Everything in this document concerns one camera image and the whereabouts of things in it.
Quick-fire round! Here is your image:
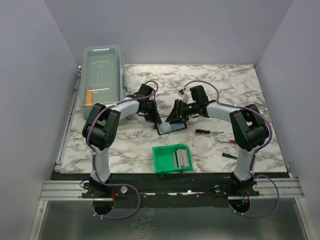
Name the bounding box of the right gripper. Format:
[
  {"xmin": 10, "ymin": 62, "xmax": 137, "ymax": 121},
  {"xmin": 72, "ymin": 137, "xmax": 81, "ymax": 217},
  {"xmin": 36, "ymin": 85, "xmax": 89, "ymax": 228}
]
[{"xmin": 166, "ymin": 99, "xmax": 199, "ymax": 125}]

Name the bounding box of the black leather card holder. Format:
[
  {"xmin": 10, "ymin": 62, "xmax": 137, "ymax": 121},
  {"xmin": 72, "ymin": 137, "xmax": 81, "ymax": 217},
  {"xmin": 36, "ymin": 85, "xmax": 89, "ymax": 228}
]
[{"xmin": 153, "ymin": 121, "xmax": 187, "ymax": 136}]

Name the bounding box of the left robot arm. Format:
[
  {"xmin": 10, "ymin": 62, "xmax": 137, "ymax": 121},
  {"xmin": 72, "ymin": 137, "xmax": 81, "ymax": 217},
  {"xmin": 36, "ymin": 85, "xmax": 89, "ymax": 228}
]
[{"xmin": 82, "ymin": 80, "xmax": 162, "ymax": 198}]

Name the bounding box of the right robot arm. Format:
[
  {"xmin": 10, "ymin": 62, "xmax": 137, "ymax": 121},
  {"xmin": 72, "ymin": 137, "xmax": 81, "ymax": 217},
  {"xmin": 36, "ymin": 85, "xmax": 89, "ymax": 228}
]
[{"xmin": 165, "ymin": 85, "xmax": 272, "ymax": 196}]

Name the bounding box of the stack of silver cards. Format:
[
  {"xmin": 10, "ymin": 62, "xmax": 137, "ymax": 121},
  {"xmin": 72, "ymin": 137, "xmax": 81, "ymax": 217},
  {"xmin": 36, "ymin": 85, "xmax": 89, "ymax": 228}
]
[{"xmin": 172, "ymin": 149, "xmax": 190, "ymax": 168}]

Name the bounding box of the black yellow screwdriver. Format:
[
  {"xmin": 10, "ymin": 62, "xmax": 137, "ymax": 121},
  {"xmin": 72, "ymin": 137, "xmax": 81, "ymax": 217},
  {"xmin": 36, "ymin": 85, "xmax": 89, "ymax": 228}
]
[{"xmin": 194, "ymin": 129, "xmax": 224, "ymax": 135}]

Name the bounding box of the green plastic bin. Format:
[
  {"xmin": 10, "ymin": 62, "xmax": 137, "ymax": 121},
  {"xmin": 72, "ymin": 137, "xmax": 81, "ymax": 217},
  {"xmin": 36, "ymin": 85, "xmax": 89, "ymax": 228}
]
[{"xmin": 152, "ymin": 144, "xmax": 193, "ymax": 175}]

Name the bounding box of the black green screwdriver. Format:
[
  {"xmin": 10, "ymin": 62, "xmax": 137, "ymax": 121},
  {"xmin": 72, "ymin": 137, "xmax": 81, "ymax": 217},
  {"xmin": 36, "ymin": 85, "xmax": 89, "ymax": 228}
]
[{"xmin": 222, "ymin": 152, "xmax": 238, "ymax": 160}]

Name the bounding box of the red blue screwdriver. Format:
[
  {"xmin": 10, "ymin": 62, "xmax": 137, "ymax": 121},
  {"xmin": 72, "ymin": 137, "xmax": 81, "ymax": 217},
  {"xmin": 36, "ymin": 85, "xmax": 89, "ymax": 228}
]
[{"xmin": 216, "ymin": 139, "xmax": 237, "ymax": 144}]

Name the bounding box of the clear plastic storage box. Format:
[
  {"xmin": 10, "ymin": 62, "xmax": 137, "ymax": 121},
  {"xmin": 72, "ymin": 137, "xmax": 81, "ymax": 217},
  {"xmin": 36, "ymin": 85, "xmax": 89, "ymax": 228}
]
[{"xmin": 78, "ymin": 44, "xmax": 128, "ymax": 120}]

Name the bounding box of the orange tool in box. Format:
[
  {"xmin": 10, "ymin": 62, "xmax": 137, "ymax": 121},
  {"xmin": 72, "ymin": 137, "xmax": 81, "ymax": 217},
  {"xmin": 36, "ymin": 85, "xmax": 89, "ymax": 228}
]
[{"xmin": 85, "ymin": 88, "xmax": 93, "ymax": 107}]

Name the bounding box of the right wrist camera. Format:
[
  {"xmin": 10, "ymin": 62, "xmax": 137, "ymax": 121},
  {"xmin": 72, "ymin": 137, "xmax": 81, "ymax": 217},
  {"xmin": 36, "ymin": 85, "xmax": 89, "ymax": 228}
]
[{"xmin": 178, "ymin": 88, "xmax": 190, "ymax": 104}]

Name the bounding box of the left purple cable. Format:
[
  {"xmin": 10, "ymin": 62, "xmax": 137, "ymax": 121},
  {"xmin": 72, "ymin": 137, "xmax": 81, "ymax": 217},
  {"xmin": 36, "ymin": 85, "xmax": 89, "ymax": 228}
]
[{"xmin": 86, "ymin": 80, "xmax": 160, "ymax": 221}]

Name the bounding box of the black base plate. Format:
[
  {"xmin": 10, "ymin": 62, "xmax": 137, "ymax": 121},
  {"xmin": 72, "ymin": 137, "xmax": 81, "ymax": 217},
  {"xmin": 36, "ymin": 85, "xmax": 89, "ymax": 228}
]
[{"xmin": 41, "ymin": 172, "xmax": 293, "ymax": 212}]

